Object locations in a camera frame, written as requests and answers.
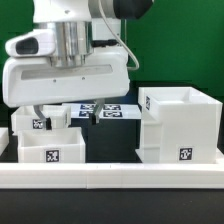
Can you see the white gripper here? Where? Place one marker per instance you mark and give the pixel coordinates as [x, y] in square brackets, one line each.
[60, 62]

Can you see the white front drawer box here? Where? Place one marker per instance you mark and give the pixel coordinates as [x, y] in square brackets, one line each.
[51, 146]

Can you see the white drawer box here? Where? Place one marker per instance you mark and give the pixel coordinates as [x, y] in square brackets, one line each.
[51, 146]
[24, 118]

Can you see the white drawer cabinet frame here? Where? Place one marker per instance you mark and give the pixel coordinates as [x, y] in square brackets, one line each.
[178, 125]

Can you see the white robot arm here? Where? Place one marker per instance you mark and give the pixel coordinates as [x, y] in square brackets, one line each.
[104, 15]

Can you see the white rear drawer box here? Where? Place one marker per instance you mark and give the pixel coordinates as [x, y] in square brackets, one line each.
[24, 118]

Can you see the white fiducial marker sheet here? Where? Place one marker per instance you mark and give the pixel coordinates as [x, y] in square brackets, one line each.
[109, 111]

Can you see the white U-shaped border fence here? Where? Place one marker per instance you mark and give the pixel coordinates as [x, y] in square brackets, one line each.
[111, 175]

